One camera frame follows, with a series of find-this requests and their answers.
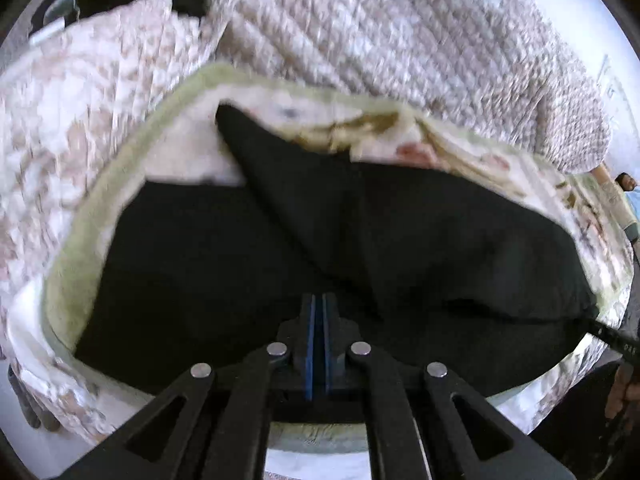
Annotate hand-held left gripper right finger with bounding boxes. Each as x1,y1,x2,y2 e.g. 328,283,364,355
322,292,581,480

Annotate quilted floral bedspread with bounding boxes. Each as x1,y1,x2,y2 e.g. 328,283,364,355
0,0,615,436

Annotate dark and blue object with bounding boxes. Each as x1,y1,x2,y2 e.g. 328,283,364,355
614,171,640,247

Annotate black pants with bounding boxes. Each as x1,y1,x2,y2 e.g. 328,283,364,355
74,102,601,398

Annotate person's right hand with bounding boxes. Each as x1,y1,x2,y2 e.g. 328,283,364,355
604,360,638,421

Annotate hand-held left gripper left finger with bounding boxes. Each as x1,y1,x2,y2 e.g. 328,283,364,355
50,292,317,480

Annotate dark grey object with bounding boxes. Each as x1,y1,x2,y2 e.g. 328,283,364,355
6,364,62,433

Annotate floral fleece blanket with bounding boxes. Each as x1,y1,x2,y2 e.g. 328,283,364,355
42,62,636,480

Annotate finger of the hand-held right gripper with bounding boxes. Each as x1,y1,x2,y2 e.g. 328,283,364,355
594,322,640,361

